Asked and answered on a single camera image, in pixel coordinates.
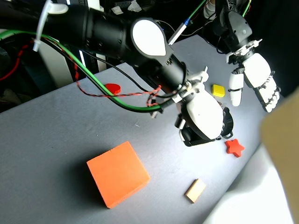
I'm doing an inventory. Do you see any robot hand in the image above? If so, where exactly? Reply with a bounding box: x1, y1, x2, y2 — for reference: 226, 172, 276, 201
228, 53, 281, 113
175, 90, 225, 147

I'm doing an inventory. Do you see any orange square foam block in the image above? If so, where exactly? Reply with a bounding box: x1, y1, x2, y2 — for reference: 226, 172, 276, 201
86, 140, 151, 209

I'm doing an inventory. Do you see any black cast-iron pan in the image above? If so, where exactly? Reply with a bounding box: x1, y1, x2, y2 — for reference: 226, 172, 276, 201
216, 106, 234, 140

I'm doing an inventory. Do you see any yellow block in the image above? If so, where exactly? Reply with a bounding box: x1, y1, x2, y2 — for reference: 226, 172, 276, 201
211, 84, 226, 98

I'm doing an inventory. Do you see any red star block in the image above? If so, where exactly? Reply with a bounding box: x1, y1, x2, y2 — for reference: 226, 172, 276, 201
224, 138, 245, 158

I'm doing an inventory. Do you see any tan cardboard sheet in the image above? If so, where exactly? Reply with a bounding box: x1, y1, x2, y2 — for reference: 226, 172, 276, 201
260, 86, 299, 224

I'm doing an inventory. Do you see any rectangular wooden block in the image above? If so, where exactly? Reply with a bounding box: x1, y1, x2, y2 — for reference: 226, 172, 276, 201
184, 178, 207, 204

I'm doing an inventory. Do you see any red heart block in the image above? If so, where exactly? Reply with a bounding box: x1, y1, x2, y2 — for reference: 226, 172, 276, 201
105, 83, 121, 95

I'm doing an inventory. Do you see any crumpled white paper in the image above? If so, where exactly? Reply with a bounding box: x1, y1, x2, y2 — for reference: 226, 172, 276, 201
127, 0, 142, 13

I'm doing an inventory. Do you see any white computer tower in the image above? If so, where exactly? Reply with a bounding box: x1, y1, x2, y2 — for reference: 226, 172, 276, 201
37, 0, 106, 89

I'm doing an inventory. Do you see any grey tablecloth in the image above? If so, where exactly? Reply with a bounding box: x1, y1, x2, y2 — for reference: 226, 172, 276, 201
0, 34, 288, 224

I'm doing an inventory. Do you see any red-black twisted cable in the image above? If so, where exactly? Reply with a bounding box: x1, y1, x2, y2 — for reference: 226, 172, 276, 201
0, 41, 162, 108

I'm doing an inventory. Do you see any thin green cable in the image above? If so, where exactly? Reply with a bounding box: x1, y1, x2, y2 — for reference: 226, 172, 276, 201
188, 0, 207, 21

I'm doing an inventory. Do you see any white inline cable adapter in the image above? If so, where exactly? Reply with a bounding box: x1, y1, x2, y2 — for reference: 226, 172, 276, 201
167, 20, 191, 45

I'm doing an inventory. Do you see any long black cable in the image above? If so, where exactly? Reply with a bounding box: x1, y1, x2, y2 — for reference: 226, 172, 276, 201
44, 38, 178, 113

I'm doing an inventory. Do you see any thick green cable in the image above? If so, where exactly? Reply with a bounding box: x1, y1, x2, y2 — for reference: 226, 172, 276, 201
0, 29, 163, 114

